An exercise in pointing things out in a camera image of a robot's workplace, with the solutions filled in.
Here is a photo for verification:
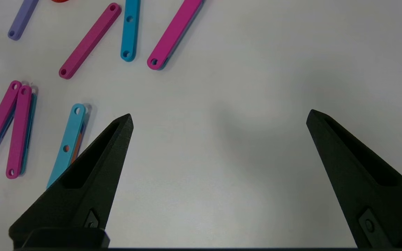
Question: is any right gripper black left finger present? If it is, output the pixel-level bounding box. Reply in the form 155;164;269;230
8;113;134;249

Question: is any orange flat bar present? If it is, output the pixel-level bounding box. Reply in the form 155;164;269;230
69;129;85;165

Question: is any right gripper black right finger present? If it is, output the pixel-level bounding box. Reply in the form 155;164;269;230
306;109;402;249

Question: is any medium blue flat bar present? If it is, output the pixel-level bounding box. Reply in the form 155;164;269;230
120;0;141;62

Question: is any light blue flat bar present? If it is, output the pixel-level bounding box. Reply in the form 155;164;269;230
46;103;87;189

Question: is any short purple bar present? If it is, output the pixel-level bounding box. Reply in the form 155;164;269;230
8;0;39;41

